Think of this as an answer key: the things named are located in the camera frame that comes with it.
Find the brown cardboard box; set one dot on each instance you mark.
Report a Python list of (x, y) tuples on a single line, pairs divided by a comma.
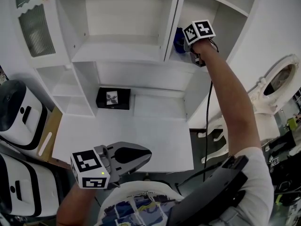
[(50, 126)]

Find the blue wiping cloth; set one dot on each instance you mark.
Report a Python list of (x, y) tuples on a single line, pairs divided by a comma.
[(179, 39)]

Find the white shelf cabinet desk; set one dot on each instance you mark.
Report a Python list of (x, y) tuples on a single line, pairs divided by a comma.
[(117, 53)]

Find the black chest rig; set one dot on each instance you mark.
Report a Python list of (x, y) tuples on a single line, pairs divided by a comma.
[(211, 189)]

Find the white ribbed glass cabinet door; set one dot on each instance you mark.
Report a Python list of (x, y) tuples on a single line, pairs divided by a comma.
[(35, 34)]

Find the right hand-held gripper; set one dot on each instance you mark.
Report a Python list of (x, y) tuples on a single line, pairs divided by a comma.
[(202, 30)]

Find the person's white printed shirt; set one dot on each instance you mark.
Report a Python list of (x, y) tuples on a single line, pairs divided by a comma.
[(256, 180)]

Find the person's right forearm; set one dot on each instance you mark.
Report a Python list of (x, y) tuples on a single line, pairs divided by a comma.
[(232, 102)]

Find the yellow-green stool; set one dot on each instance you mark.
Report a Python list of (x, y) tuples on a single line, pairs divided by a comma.
[(292, 123)]

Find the black box with picture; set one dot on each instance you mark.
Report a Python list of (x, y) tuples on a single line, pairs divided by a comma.
[(123, 101)]

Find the person's left forearm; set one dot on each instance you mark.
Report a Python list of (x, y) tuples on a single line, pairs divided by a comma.
[(75, 204)]

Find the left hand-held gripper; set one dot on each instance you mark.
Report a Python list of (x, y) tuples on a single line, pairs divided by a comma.
[(90, 168)]

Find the oval mirror with cream frame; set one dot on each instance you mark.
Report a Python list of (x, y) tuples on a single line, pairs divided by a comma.
[(279, 79)]

